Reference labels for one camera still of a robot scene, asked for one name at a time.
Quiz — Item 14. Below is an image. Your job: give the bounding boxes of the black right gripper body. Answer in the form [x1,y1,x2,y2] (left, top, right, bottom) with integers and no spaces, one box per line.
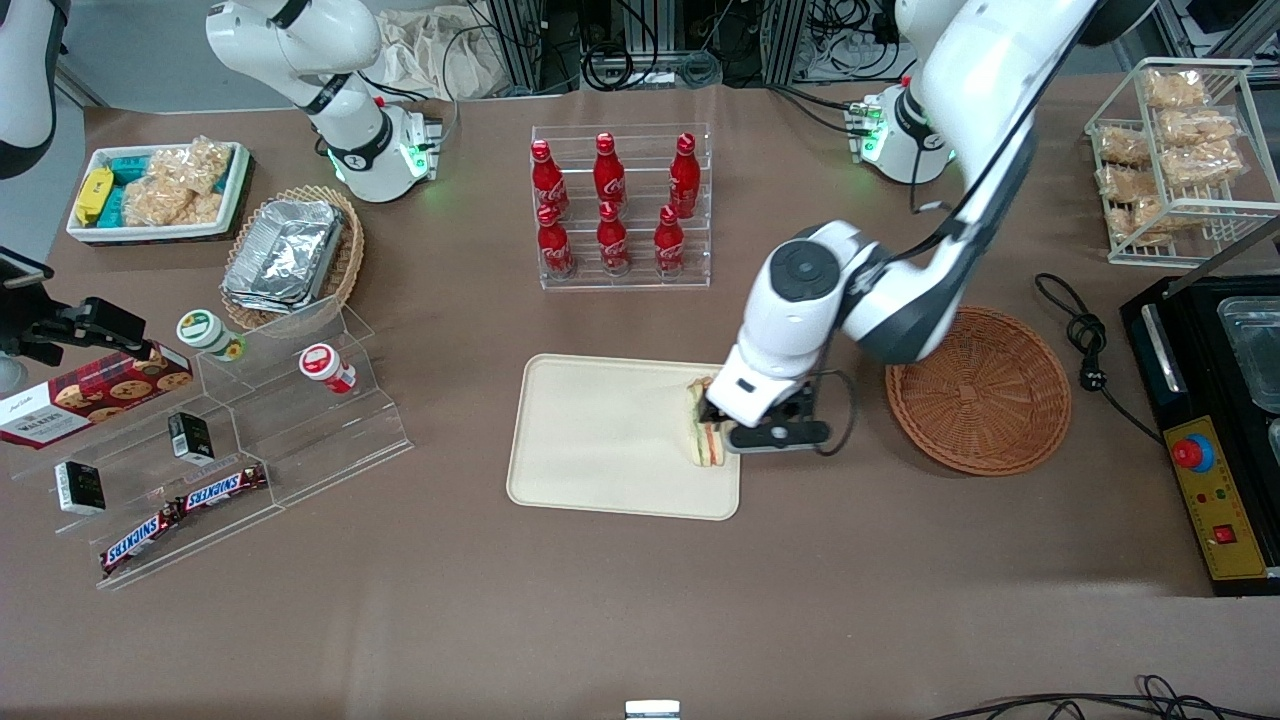
[0,298,93,367]

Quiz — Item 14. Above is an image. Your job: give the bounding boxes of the triangle sandwich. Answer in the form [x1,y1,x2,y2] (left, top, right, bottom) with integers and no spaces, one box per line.
[687,377,728,469]

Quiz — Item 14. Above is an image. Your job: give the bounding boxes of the cream rectangular plastic tray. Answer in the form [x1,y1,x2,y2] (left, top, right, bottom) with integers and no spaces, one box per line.
[506,354,743,522]

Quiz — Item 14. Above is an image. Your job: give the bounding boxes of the aluminium foil tray stack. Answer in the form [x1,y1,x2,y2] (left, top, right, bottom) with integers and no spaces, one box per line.
[221,198,347,315]

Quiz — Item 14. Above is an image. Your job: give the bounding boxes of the round brown wicker basket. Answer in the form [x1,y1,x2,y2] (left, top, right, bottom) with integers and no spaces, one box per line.
[885,306,1073,478]

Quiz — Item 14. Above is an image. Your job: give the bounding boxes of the oval wicker basket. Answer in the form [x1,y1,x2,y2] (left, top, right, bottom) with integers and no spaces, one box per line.
[219,185,367,334]

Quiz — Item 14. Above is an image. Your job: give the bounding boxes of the red Walkers cookie box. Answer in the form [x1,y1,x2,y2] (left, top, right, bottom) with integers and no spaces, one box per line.
[0,341,195,451]

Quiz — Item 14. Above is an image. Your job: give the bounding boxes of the green lid yoghurt cup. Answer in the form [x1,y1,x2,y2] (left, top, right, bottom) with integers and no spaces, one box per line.
[176,308,248,363]

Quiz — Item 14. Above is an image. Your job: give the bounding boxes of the white rectangular plastic bin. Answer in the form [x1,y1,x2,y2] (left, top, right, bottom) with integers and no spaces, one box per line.
[66,141,252,247]

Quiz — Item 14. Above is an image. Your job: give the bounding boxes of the clear bag puffed snacks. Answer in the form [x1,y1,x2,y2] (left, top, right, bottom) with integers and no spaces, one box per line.
[150,136,234,193]
[121,180,227,228]

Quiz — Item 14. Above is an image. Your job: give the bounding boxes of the yellow snack packet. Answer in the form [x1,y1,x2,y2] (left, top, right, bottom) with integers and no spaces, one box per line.
[74,166,114,227]

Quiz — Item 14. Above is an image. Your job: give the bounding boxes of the small black box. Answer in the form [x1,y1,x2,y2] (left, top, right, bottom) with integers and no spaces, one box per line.
[166,410,215,466]
[53,460,108,516]

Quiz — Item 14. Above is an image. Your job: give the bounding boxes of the clear acrylic bottle rack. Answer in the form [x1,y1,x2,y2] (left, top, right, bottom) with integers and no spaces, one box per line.
[530,123,713,293]

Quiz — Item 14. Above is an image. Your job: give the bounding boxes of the red cola bottle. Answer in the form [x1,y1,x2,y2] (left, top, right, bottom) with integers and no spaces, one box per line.
[537,205,578,279]
[594,132,628,207]
[669,132,701,218]
[530,139,570,217]
[654,205,688,277]
[597,201,632,277]

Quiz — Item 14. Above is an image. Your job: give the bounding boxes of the Snickers chocolate bar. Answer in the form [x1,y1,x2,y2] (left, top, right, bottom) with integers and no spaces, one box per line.
[174,462,270,514]
[99,502,184,577]

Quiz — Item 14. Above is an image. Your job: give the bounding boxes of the red lid yoghurt cup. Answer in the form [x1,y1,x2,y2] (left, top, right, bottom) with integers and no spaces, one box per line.
[298,342,358,395]

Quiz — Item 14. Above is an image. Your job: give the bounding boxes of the clear acrylic step display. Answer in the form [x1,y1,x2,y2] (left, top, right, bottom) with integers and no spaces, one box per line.
[0,295,415,592]

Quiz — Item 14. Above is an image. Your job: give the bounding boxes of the beige crumpled cloth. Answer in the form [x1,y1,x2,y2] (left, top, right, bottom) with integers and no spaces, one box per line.
[373,6,513,102]

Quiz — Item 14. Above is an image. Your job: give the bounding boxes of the wrapped rice cracker pack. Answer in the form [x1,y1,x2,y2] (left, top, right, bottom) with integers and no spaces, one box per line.
[1098,163,1158,203]
[1163,142,1249,189]
[1158,108,1244,147]
[1098,127,1153,167]
[1108,196,1169,247]
[1143,69,1209,109]

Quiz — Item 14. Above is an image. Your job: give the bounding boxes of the black sealing machine yellow panel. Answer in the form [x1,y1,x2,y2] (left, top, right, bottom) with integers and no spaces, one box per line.
[1118,215,1280,599]

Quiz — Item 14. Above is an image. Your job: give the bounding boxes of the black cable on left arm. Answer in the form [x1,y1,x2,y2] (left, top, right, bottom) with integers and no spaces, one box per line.
[812,60,1063,459]

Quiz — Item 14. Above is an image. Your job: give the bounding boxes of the black power cable with plug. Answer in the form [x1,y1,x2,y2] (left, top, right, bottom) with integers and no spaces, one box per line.
[1034,272,1167,447]

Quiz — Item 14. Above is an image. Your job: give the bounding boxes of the aluminium frame rack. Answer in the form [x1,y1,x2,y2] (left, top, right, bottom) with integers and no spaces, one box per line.
[478,0,906,93]

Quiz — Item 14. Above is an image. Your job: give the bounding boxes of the white wire basket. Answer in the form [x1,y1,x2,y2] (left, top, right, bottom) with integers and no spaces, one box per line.
[1085,57,1280,269]

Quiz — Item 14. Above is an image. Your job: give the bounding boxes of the black floor cables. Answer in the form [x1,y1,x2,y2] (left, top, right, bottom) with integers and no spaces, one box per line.
[928,674,1280,720]

